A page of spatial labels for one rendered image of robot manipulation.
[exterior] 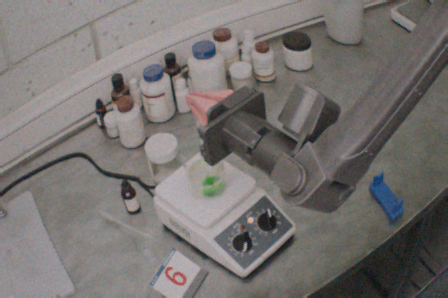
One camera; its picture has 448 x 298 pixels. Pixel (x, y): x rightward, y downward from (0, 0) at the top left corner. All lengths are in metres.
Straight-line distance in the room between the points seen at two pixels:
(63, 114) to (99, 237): 0.33
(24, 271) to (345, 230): 0.62
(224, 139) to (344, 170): 0.19
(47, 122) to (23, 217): 0.25
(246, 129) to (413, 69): 0.27
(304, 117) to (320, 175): 0.09
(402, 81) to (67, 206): 0.74
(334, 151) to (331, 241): 0.36
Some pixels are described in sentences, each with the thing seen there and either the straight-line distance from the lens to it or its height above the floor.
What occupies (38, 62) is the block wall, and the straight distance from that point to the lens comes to 1.22.
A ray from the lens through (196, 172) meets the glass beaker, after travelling 0.91.
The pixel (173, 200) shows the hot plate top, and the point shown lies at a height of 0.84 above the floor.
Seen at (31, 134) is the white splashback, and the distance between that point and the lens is 1.26.
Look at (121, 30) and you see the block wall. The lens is 1.27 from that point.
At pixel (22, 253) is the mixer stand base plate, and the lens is 1.09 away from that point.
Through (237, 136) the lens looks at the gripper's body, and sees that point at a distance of 0.77.
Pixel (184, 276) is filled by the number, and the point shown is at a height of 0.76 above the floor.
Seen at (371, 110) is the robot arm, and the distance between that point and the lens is 0.65.
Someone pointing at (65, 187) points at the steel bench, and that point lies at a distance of 1.18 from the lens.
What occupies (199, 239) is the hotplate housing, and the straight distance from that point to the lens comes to 0.96.
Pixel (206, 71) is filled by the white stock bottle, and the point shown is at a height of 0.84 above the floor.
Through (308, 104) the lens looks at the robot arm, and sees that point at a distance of 0.73.
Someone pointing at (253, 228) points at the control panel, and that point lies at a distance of 0.96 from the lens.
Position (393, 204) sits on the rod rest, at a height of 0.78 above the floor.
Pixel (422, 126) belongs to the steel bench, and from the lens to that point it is 1.23.
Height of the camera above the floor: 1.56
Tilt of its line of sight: 44 degrees down
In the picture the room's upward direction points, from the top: 8 degrees counter-clockwise
